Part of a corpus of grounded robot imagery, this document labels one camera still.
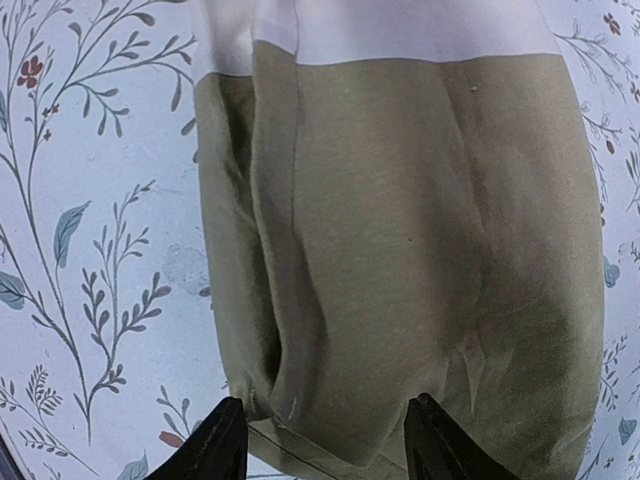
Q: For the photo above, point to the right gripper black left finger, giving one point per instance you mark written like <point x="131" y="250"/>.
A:
<point x="216" y="450"/>

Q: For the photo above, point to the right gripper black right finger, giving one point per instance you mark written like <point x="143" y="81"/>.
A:
<point x="437" y="448"/>

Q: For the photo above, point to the tan beige underwear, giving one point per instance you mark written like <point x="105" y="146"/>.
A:
<point x="398" y="198"/>

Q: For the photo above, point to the floral patterned table cloth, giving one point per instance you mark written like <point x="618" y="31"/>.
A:
<point x="108" y="353"/>

